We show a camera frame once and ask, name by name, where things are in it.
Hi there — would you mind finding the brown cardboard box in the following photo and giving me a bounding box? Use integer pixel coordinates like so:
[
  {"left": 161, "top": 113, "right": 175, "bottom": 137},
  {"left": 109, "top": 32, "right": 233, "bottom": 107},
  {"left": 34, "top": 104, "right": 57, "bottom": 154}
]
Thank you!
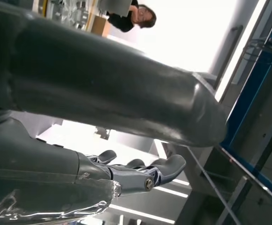
[{"left": 90, "top": 15, "right": 111, "bottom": 38}]

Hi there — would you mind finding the person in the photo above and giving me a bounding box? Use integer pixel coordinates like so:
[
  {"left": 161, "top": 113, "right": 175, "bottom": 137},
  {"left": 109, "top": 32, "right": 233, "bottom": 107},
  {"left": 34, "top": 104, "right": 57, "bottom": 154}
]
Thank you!
[{"left": 107, "top": 0, "right": 157, "bottom": 33}]

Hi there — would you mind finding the grey laptop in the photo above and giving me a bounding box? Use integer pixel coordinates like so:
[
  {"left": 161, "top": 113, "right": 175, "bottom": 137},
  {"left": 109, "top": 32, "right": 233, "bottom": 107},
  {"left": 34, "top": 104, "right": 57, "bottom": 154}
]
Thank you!
[{"left": 97, "top": 0, "right": 132, "bottom": 18}]

